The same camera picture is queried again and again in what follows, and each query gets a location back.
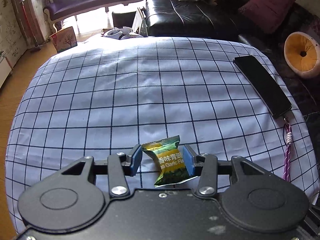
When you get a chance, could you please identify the green garlic pea packet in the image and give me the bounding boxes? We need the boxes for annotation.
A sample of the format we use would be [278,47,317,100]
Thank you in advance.
[142,135,195,187]

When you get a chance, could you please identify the white slippers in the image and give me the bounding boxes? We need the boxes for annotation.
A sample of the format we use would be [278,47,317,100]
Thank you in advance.
[102,27,143,40]

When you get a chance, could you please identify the white cartoon drawer cabinet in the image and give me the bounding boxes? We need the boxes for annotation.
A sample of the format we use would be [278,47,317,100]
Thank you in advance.
[0,0,27,67]

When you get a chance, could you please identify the magenta cushion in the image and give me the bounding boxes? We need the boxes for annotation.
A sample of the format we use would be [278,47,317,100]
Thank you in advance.
[239,0,296,34]

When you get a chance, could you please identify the purple rope lanyard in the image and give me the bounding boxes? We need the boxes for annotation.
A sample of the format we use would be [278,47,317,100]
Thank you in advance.
[281,116,294,183]

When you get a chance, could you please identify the white checkered tablecloth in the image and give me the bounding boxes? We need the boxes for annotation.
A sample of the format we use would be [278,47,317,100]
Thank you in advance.
[5,37,319,232]

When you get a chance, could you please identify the tree pattern paper bag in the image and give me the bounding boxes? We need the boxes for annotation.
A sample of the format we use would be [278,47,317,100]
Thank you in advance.
[50,27,78,53]

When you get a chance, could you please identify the black smartphone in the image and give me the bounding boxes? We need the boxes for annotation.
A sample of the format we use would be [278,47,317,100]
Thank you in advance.
[233,55,292,118]

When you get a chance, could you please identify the round orange white cushion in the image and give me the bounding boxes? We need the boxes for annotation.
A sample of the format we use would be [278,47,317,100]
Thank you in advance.
[284,31,319,79]

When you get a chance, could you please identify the red stick vacuum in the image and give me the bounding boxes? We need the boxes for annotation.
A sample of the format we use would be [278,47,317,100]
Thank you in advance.
[19,0,42,53]

